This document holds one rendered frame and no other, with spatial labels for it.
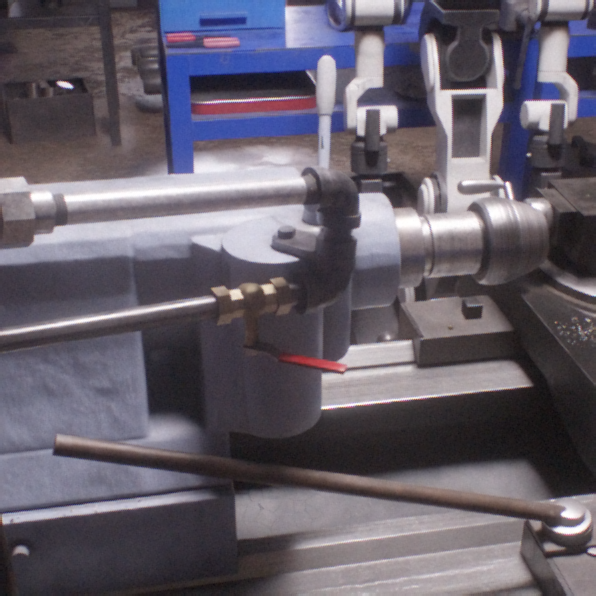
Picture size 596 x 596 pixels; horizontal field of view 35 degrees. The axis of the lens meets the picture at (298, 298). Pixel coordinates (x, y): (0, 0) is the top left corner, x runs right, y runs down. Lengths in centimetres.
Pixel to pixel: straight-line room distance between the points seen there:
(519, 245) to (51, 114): 385
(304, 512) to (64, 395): 42
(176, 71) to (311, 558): 188
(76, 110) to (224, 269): 389
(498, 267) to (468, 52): 135
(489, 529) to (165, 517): 32
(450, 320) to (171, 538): 53
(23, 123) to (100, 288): 384
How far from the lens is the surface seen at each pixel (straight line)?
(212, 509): 86
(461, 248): 92
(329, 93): 84
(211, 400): 83
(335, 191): 71
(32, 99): 461
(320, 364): 73
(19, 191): 62
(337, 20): 286
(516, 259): 93
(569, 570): 90
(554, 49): 232
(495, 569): 95
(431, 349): 121
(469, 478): 122
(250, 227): 80
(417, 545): 95
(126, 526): 86
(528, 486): 123
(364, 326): 260
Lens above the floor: 149
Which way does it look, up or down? 29 degrees down
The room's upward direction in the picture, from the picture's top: straight up
